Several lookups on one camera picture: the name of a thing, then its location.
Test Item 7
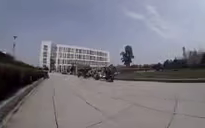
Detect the row of parked scooters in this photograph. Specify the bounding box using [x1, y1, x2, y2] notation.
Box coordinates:
[77, 63, 119, 83]

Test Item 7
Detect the tree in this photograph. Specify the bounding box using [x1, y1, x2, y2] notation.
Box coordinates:
[119, 44, 135, 68]

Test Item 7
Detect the white multi-storey building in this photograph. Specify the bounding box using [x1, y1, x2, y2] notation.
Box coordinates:
[39, 40, 111, 74]

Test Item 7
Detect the grey concrete slab pavement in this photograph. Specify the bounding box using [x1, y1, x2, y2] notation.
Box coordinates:
[4, 72, 205, 128]

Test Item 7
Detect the grass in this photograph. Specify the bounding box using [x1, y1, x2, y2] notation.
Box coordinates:
[115, 67, 205, 81]

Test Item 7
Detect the row of trees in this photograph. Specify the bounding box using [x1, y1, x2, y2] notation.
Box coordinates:
[151, 46, 205, 70]

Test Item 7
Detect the pole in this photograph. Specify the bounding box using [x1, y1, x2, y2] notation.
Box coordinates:
[11, 34, 18, 58]

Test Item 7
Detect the dark hedge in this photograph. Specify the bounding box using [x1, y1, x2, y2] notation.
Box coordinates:
[0, 46, 50, 104]

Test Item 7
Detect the grey kerb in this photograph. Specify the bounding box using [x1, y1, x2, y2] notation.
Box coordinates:
[0, 78, 46, 128]

